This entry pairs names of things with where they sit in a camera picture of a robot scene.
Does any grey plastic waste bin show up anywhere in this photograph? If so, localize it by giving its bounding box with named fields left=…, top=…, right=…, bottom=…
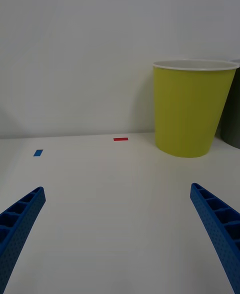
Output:
left=219, top=58, right=240, bottom=150

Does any yellow-green plastic waste bin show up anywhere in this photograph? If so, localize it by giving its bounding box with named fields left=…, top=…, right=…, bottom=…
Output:
left=152, top=59, right=240, bottom=159

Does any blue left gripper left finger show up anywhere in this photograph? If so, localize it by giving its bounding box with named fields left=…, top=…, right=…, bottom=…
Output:
left=0, top=186, right=47, bottom=294

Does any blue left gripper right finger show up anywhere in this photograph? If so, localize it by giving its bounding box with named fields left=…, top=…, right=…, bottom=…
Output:
left=190, top=182, right=240, bottom=294

